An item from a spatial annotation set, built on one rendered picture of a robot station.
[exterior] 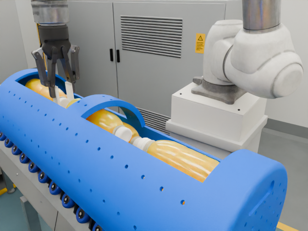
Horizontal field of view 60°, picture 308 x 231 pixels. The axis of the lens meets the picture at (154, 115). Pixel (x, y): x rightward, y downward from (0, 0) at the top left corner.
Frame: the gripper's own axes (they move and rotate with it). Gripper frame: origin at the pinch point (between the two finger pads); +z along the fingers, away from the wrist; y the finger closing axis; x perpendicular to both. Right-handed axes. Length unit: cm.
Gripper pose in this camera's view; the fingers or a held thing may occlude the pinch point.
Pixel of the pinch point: (63, 95)
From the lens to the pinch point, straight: 84.4
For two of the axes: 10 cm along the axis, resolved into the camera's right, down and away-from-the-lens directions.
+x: 7.1, 2.9, -6.4
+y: -7.0, 2.9, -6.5
